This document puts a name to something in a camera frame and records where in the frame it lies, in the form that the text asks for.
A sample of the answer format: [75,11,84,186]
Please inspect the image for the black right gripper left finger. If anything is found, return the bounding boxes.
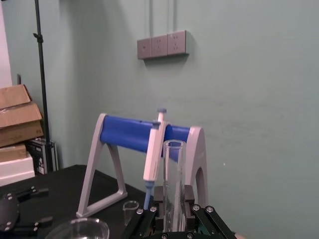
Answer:
[119,186,165,239]

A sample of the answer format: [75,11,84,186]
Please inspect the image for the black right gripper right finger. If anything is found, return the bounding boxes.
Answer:
[184,186,236,239]

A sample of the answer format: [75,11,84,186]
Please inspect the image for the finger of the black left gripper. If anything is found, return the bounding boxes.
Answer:
[16,186,49,199]
[13,216,54,233]

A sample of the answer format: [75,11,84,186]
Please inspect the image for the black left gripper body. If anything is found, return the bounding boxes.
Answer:
[0,192,21,233]

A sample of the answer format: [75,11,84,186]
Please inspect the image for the clear glass test tube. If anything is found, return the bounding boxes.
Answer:
[162,140,186,233]

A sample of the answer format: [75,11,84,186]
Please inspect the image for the small clear glass beaker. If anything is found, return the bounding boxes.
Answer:
[122,201,140,225]

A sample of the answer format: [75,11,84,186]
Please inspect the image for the large clear glass beaker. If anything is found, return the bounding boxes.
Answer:
[44,218,111,239]

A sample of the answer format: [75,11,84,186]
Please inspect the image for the white box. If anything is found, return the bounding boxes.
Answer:
[0,151,35,187]

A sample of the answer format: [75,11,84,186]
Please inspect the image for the black table cloth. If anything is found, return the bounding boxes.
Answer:
[0,164,150,239]

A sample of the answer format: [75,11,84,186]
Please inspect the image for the black equipment case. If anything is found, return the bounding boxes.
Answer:
[25,138,59,175]

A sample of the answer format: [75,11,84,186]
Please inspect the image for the brown cardboard box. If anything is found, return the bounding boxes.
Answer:
[0,143,28,163]
[0,102,43,148]
[0,84,32,111]

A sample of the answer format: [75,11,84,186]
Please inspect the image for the white and blue pipette stand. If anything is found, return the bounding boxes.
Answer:
[76,113,209,219]

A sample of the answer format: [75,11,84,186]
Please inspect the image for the black tripod pole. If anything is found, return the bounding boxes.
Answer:
[33,0,54,173]

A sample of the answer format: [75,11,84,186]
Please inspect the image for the white panel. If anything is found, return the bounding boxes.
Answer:
[0,0,13,89]

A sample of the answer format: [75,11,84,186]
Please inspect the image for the grey wall socket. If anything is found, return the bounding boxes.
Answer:
[151,34,168,58]
[137,37,152,60]
[166,30,190,56]

